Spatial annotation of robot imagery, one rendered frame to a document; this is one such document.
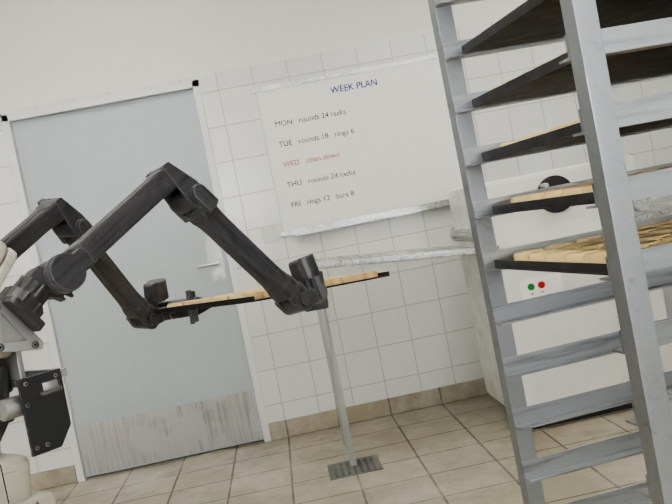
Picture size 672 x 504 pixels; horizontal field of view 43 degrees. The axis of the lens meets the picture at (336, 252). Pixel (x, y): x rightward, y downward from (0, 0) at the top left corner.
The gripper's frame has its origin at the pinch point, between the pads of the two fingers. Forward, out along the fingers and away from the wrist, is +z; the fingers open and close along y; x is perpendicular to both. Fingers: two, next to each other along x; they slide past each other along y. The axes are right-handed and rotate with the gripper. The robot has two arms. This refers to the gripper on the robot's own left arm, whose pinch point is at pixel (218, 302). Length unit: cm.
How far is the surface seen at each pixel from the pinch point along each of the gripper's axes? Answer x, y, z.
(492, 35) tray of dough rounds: 137, -40, 52
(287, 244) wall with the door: -220, -14, 36
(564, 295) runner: 121, 2, 63
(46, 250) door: -228, -32, -97
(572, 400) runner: 121, 20, 61
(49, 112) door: -222, -107, -82
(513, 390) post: 122, 17, 51
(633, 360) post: 166, 6, 53
